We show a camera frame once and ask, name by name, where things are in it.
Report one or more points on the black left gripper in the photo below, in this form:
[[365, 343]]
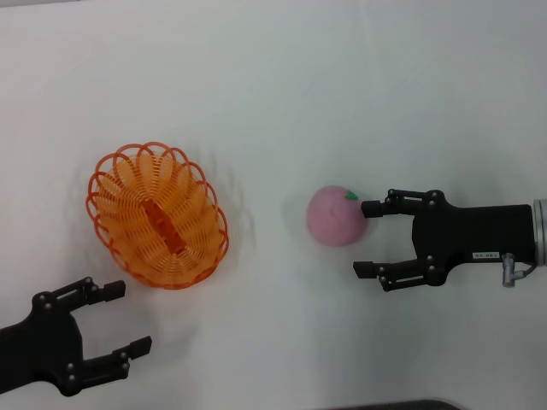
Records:
[[42, 341]]

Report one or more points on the dark robot torso edge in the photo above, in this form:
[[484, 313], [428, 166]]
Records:
[[406, 405]]

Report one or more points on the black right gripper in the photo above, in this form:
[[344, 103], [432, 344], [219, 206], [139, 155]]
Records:
[[470, 235]]

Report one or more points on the pink plush peach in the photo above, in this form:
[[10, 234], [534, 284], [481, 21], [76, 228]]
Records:
[[333, 222]]

